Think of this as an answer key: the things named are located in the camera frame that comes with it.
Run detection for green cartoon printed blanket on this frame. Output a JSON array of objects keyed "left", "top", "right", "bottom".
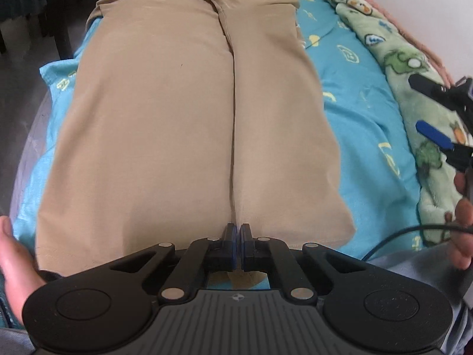
[{"left": 320, "top": 0, "right": 473, "bottom": 248}]

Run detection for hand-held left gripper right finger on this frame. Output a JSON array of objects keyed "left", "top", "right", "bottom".
[{"left": 240, "top": 223, "right": 370, "bottom": 302}]

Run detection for person's right hand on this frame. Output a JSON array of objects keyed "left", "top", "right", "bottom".
[{"left": 448, "top": 172, "right": 473, "bottom": 271}]

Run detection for black cable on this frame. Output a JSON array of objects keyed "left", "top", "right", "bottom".
[{"left": 361, "top": 225, "right": 473, "bottom": 264}]

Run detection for teal printed bed sheet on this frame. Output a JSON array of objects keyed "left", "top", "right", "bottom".
[{"left": 11, "top": 0, "right": 422, "bottom": 267}]

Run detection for person's left hand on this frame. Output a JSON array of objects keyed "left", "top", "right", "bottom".
[{"left": 0, "top": 216, "right": 49, "bottom": 327}]

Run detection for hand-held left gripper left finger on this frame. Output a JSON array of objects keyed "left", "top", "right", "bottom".
[{"left": 100, "top": 223, "right": 237, "bottom": 302}]

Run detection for tan trousers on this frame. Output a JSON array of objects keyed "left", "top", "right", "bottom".
[{"left": 37, "top": 0, "right": 357, "bottom": 278}]

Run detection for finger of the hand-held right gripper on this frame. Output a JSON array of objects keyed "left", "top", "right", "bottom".
[
  {"left": 408, "top": 73, "right": 454, "bottom": 99},
  {"left": 415, "top": 119, "right": 473, "bottom": 173}
]

